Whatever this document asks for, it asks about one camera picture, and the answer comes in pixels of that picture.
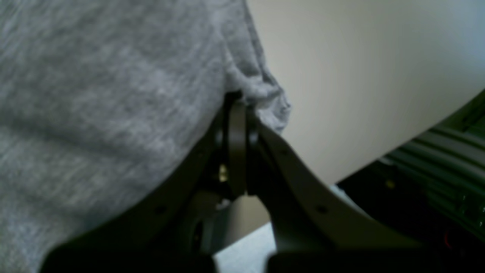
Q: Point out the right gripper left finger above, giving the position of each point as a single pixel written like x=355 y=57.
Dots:
x=170 y=230

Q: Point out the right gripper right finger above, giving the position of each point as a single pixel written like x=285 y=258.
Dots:
x=393 y=229

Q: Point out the grey T-shirt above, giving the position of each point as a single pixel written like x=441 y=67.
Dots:
x=100 y=100

